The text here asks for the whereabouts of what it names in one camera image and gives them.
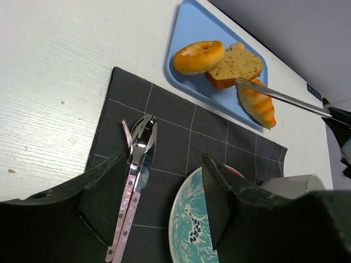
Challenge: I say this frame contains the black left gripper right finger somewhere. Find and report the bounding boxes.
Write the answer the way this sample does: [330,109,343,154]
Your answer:
[202,154,350,262]

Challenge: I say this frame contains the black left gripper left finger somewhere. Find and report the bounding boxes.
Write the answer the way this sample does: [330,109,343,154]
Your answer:
[1,153,127,262]

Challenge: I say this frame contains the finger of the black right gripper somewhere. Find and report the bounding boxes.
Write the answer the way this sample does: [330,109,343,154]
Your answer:
[322,98,350,145]

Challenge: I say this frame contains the metal tongs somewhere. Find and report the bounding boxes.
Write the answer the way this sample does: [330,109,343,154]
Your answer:
[236,78,332,118]

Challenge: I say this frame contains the striped orange croissant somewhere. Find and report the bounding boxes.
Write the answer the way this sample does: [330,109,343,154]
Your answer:
[236,85,276,130]

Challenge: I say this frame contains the brown bread slice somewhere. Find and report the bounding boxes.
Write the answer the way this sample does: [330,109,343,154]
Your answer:
[205,49,264,89]

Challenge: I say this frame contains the pale bread roll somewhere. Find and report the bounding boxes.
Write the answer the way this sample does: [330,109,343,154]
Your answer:
[228,42,246,51]

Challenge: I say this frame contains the right blue label sticker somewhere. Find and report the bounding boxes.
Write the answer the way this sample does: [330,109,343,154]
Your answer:
[307,83,322,101]

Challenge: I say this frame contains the teal and red plate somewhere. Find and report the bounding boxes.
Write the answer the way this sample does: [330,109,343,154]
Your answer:
[168,165,244,263]

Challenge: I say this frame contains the white ceramic mug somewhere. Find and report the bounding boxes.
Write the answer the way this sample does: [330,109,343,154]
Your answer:
[261,174,325,199]

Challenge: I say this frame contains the dark checked placemat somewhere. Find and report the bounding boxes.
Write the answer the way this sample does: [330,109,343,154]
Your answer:
[86,67,287,262]

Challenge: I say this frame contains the orange glazed donut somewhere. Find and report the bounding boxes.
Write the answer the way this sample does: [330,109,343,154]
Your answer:
[173,41,226,75]

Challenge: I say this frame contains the blue plastic tray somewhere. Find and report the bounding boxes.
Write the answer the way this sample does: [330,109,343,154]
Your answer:
[165,1,264,130]

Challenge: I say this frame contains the pink handled knife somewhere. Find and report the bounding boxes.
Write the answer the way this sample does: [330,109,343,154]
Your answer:
[105,144,156,262]

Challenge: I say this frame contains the pink handled fork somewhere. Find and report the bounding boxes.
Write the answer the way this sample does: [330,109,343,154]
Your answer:
[121,119,132,159]

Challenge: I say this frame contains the pink handled spoon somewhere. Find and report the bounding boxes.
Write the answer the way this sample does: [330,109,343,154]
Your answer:
[105,114,158,263]

